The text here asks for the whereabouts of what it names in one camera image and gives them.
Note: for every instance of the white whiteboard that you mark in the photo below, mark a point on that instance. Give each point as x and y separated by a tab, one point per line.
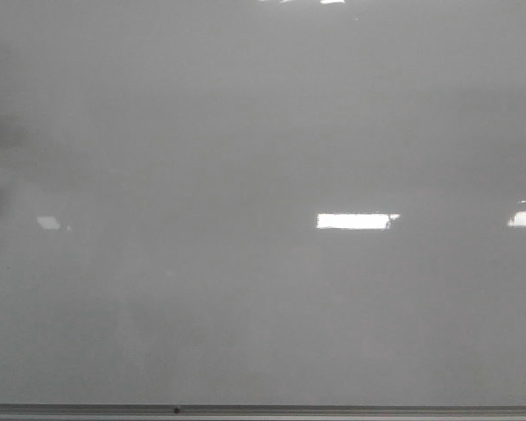
263	202

